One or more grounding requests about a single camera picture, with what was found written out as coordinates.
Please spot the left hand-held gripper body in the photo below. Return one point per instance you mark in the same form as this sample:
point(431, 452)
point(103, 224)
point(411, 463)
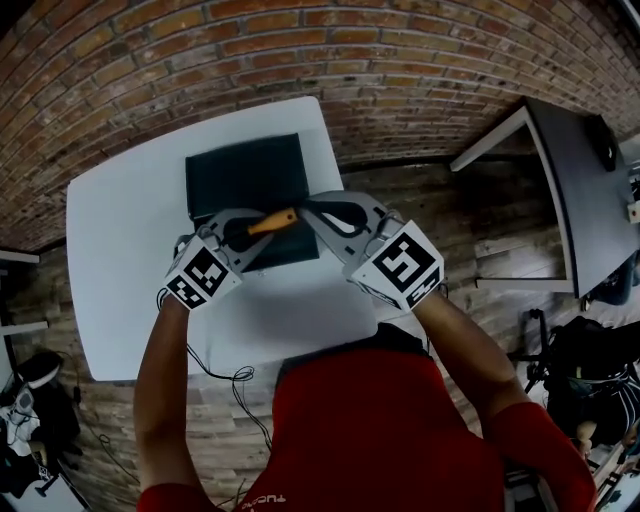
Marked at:
point(200, 272)

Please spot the person's right forearm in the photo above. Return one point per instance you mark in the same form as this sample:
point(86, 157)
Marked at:
point(465, 360)

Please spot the person's red shirt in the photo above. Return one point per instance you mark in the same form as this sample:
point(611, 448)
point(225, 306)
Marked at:
point(360, 430)

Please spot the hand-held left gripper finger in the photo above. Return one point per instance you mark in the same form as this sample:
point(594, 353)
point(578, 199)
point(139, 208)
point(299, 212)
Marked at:
point(235, 214)
point(250, 257)

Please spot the white table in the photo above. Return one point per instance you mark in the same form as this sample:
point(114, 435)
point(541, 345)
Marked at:
point(125, 250)

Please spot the black tripod stand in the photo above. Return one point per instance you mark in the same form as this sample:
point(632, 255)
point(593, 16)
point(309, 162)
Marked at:
point(536, 340)

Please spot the dark pile of belongings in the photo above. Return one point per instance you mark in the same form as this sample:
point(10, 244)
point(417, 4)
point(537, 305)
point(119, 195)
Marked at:
point(30, 430)

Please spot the black box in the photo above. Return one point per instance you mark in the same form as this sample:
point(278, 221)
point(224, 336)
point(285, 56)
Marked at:
point(245, 175)

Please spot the grey desk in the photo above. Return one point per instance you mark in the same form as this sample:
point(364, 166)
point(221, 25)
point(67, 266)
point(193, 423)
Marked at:
point(585, 200)

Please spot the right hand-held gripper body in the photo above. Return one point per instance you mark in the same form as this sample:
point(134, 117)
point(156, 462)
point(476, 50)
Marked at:
point(400, 265)

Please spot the person's left forearm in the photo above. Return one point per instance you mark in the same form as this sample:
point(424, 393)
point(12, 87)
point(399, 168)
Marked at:
point(160, 390)

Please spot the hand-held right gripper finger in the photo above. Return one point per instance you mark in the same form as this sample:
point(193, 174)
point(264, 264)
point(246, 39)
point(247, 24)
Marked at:
point(350, 197)
point(340, 247)

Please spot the black desk device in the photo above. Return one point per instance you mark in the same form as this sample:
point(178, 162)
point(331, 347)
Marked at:
point(602, 142)

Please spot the black office chair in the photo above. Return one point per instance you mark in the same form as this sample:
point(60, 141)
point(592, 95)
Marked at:
point(40, 370)

